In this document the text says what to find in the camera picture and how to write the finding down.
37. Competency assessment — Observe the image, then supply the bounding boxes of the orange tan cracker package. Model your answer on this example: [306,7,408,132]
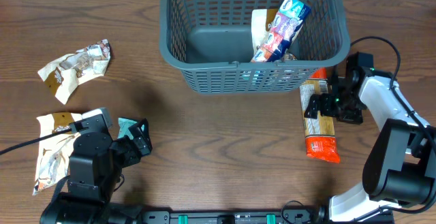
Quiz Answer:
[299,68,341,163]

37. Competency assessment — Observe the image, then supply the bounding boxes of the blue tissue multipack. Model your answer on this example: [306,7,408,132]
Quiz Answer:
[251,0,311,63]

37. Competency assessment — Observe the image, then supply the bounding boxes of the beige nut snack bag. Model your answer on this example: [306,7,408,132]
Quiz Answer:
[251,9,300,63]

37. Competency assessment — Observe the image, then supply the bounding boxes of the grey plastic basket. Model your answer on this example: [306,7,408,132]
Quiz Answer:
[159,0,350,94]

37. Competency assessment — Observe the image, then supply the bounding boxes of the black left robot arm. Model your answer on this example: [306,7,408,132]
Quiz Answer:
[40,115,153,224]

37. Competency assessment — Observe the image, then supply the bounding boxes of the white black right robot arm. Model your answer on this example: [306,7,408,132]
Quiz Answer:
[304,52,435,223]

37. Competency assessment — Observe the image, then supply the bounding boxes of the small teal white packet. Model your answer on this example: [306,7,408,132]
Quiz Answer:
[118,117,149,140]

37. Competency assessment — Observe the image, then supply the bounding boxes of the beige brown snack bag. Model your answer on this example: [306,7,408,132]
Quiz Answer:
[33,112,82,195]

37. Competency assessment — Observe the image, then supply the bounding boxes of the crumpled beige snack bag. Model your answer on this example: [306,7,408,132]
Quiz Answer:
[37,39,111,105]

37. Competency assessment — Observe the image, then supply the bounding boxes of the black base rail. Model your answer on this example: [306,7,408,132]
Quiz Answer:
[142,200,335,224]

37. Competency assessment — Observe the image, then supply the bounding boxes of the black left camera cable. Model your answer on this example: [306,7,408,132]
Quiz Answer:
[0,127,74,156]

